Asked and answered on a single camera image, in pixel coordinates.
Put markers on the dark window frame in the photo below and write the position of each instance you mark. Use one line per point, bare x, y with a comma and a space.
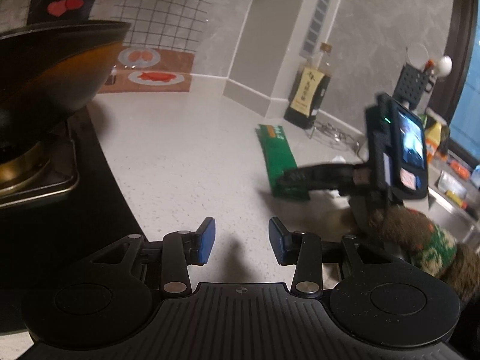
463, 26

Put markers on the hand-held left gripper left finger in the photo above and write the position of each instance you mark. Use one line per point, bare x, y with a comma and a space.
208, 240

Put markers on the steel stove drip tray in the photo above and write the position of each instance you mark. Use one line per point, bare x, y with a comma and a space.
41, 193

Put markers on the green packet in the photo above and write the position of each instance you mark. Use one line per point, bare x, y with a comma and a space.
279, 157

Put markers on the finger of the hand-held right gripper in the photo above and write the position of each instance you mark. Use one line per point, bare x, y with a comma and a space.
318, 188
318, 170

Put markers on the yellow detergent bottle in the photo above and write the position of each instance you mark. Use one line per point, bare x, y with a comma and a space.
433, 138

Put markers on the dark soy sauce bottle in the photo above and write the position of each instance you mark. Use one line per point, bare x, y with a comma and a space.
309, 93

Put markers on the small blue item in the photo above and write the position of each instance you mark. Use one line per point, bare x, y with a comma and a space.
476, 177

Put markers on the white round utensil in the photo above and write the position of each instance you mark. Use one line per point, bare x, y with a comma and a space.
445, 63

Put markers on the grey metal item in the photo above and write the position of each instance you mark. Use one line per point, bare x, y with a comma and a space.
450, 185

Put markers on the brass stove burner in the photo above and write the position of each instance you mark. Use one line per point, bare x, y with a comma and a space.
22, 163

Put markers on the white vent grille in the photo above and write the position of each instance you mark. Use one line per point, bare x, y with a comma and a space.
318, 18

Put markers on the small orange item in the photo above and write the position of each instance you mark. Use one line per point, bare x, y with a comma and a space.
459, 168

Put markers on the steel sink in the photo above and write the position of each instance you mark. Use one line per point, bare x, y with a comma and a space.
450, 212

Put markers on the green and white bag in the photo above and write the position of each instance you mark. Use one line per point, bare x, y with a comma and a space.
423, 119

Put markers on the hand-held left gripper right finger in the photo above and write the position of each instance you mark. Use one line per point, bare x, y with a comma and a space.
275, 240

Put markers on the black wok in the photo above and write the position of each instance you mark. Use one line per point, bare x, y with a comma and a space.
56, 63

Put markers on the black glass cooktop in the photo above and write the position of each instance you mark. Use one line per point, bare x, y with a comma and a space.
56, 240

